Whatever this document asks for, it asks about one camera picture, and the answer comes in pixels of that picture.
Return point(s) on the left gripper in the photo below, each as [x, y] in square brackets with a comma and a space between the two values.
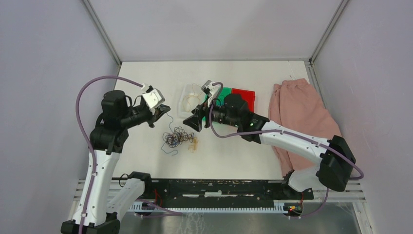
[160, 110]

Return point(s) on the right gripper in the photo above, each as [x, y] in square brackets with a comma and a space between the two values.
[195, 121]

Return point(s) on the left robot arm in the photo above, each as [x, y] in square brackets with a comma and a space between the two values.
[96, 214]

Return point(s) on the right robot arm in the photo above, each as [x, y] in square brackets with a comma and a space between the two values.
[333, 160]

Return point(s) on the clear plastic bin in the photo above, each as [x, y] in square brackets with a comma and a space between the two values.
[190, 97]

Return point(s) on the green plastic bin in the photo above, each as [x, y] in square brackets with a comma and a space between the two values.
[217, 103]

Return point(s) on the red plastic bin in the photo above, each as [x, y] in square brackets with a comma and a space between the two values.
[247, 95]

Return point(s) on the pink cloth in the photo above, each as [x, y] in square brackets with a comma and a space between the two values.
[295, 104]

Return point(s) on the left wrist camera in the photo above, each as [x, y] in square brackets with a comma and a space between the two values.
[153, 99]

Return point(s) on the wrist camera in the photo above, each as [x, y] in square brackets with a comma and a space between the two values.
[212, 91]
[153, 99]

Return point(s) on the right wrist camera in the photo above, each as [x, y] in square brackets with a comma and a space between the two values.
[212, 91]

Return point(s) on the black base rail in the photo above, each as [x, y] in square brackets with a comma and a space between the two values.
[213, 193]

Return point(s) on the white cable duct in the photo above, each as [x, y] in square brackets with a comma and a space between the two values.
[141, 207]

